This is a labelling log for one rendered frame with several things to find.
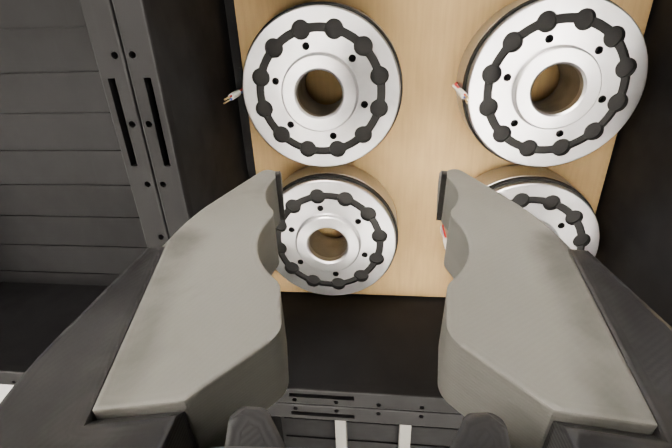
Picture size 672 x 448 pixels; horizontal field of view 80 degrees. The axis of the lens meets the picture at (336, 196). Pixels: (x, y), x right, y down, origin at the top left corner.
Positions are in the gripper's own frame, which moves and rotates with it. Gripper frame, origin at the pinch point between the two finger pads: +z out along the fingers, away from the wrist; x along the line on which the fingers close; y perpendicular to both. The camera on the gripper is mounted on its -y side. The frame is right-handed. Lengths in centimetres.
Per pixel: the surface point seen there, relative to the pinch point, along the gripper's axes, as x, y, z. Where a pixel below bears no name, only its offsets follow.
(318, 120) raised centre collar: -2.5, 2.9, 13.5
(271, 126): -5.8, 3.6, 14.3
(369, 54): 0.7, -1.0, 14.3
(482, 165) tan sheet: 9.2, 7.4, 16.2
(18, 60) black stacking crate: -25.1, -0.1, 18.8
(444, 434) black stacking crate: 9.3, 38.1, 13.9
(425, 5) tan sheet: 4.3, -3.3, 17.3
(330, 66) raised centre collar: -1.6, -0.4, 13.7
